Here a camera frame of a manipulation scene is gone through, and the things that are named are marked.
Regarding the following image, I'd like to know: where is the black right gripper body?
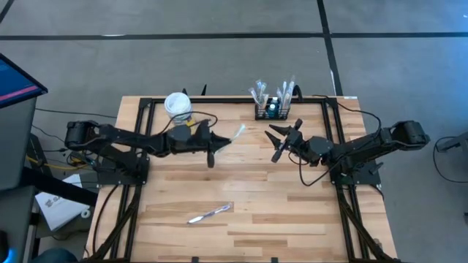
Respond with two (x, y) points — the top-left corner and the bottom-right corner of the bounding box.
(286, 128), (312, 159)

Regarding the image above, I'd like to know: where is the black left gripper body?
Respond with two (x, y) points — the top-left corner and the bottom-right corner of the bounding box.
(189, 119), (214, 154)

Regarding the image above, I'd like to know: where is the blue white toothbrush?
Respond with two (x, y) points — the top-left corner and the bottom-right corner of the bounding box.
(255, 79), (265, 107)

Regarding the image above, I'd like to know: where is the yellow disinfecting wipes canister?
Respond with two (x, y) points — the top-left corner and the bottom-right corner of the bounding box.
(163, 91), (194, 125)

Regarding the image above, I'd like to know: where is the black side desk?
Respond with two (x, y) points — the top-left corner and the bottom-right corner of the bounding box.
(0, 166), (99, 263)

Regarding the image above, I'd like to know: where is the grey metal stand leg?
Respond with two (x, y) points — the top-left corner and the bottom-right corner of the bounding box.
(436, 130), (468, 153)

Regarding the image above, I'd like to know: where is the white box on floor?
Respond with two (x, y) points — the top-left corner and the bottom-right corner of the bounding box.
(34, 173), (92, 232)

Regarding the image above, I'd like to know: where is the grey equipment cabinet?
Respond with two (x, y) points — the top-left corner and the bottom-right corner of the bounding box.
(0, 96), (39, 191)

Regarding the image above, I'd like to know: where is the blue computer screen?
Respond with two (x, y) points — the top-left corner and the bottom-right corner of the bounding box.
(0, 53), (49, 110)

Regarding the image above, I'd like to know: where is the black device with glowing light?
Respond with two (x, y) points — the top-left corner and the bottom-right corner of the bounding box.
(0, 233), (19, 263)

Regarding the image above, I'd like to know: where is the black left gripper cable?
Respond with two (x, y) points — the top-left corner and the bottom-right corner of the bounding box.
(159, 110), (219, 135)

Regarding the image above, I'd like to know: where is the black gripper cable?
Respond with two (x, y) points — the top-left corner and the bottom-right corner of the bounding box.
(159, 110), (219, 135)
(287, 151), (347, 188)

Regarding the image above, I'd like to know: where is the black wire basket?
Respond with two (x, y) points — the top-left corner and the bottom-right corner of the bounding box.
(254, 95), (292, 121)

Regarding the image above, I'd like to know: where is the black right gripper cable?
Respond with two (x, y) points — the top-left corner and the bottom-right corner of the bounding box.
(287, 151), (347, 188)

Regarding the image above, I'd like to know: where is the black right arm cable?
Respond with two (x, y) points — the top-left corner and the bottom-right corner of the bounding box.
(312, 94), (383, 142)

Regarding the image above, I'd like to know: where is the black cable along frame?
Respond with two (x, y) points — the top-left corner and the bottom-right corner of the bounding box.
(91, 183), (124, 256)

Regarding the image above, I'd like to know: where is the thin black floor cable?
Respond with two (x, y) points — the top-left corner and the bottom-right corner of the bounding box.
(432, 135), (468, 184)
(34, 107), (118, 120)

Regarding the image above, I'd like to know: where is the yellow cable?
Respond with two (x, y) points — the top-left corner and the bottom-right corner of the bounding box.
(24, 155), (91, 172)

